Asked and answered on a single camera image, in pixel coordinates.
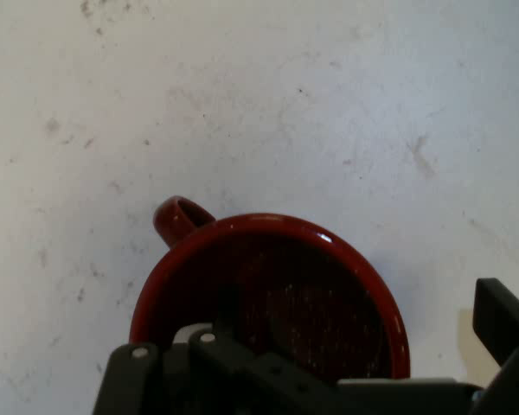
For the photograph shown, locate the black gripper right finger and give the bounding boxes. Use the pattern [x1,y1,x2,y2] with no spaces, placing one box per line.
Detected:
[473,278,519,415]

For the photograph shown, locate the red enamel mug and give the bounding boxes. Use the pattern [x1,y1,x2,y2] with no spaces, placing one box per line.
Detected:
[128,195,411,381]

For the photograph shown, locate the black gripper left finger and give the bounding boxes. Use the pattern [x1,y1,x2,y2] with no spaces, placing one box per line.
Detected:
[90,310,343,415]

